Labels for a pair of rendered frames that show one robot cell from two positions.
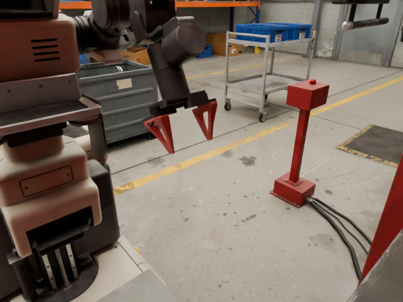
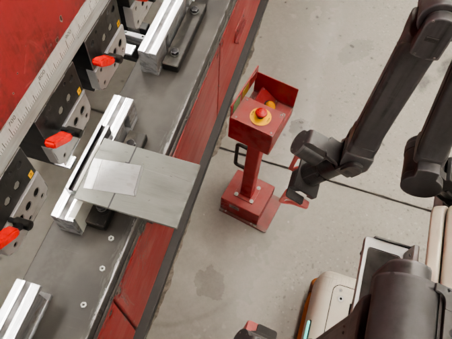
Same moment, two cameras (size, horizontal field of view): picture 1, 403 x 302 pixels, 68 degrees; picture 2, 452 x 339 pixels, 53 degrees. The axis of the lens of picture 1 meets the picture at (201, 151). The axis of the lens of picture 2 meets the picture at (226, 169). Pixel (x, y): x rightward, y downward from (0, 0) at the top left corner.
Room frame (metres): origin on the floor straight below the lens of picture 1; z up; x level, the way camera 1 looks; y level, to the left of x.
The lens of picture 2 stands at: (0.60, -0.09, 2.00)
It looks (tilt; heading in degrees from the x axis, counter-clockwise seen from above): 61 degrees down; 144
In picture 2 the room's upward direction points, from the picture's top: 5 degrees clockwise
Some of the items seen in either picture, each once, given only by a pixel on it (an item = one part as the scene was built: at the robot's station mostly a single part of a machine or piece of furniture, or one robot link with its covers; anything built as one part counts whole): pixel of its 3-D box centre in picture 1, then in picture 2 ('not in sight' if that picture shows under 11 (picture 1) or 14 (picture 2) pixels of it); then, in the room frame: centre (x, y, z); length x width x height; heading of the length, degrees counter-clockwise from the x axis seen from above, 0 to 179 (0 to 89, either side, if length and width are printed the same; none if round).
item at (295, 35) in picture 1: (285, 32); not in sight; (3.87, -1.01, 0.92); 0.50 x 0.36 x 0.18; 40
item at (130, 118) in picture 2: not in sight; (98, 161); (-0.08, -0.02, 0.92); 0.39 x 0.06 x 0.10; 132
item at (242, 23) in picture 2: not in sight; (241, 25); (-0.61, 0.81, 0.59); 0.15 x 0.02 x 0.07; 132
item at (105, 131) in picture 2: not in sight; (89, 158); (-0.06, -0.04, 0.99); 0.20 x 0.03 x 0.03; 132
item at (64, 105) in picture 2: not in sight; (48, 111); (-0.03, -0.08, 1.26); 0.15 x 0.09 x 0.17; 132
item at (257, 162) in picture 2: not in sight; (253, 163); (-0.09, 0.55, 0.39); 0.05 x 0.05 x 0.54; 30
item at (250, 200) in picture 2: not in sight; (247, 190); (-0.09, 0.55, 0.13); 0.10 x 0.10 x 0.01; 30
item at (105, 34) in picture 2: not in sight; (91, 41); (-0.16, 0.07, 1.26); 0.15 x 0.09 x 0.17; 132
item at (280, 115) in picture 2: not in sight; (262, 110); (-0.09, 0.55, 0.75); 0.20 x 0.16 x 0.18; 120
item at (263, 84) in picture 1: (267, 72); not in sight; (3.71, -0.81, 0.47); 0.90 x 0.66 x 0.95; 130
